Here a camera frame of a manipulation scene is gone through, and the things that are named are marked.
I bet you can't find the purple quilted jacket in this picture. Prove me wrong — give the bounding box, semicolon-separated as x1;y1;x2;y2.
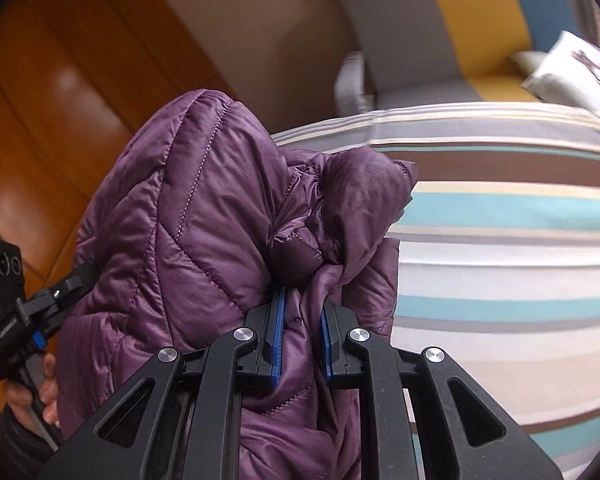
57;89;418;480

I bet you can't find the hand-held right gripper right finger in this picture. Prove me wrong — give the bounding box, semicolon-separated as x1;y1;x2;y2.
320;302;563;480

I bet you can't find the white printed pillow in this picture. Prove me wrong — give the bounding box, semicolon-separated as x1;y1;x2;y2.
510;30;600;123

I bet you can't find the wooden wardrobe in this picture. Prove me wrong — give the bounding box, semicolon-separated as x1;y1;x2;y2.
0;0;231;411

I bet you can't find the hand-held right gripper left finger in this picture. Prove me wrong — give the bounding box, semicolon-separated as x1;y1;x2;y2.
39;287;287;480

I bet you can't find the person's left hand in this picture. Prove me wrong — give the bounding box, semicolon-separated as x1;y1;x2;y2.
4;354;61;431

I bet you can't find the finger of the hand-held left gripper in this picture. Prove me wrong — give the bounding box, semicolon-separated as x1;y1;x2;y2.
17;261;101;357

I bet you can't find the white bedside stand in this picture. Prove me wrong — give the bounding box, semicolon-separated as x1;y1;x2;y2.
334;51;376;116

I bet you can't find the grey yellow blue headboard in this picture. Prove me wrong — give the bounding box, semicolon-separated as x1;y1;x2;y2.
330;0;576;108

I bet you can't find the striped bed sheet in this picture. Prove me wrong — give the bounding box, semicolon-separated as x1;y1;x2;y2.
270;101;600;480

